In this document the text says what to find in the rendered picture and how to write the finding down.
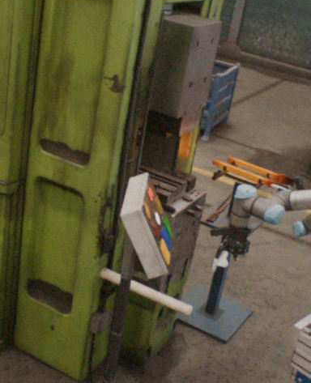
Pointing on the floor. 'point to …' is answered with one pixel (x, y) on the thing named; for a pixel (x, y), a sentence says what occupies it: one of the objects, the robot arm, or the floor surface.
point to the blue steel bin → (219, 95)
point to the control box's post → (120, 315)
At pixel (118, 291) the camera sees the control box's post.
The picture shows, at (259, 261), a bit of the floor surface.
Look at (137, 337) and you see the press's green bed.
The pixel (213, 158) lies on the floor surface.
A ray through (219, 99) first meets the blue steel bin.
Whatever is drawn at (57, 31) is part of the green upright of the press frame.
